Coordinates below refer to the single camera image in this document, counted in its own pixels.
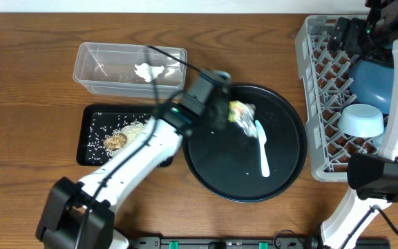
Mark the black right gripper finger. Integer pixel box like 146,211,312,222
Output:
327,17,350,52
342,18,366,55

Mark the yellow foil snack wrapper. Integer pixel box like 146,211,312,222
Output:
228,100,258,138

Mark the dark blue plate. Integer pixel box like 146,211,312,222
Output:
348,60,394,114

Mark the light blue spoon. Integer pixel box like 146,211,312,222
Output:
254,120,270,178

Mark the white napkin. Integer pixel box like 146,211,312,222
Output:
134,63,165,83

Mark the pile of white rice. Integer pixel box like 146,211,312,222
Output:
86,113,153,163

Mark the light blue bowl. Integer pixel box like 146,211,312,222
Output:
337,104,384,138

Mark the brown dried food piece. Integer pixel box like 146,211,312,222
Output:
103,133,128,151

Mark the light blue cup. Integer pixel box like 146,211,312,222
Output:
372,128,386,149

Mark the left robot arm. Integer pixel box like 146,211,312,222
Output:
35,69,232,249

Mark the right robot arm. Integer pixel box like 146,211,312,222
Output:
308,1,398,248

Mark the grey dishwasher rack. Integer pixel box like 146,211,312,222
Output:
294,15,377,182

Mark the round black tray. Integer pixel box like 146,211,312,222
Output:
182,84,307,203

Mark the clear plastic container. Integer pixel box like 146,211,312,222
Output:
73,42,187,99

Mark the black rectangular tray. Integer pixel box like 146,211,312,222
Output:
75,104,174,168

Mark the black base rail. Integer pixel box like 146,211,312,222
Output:
129,230,392,249

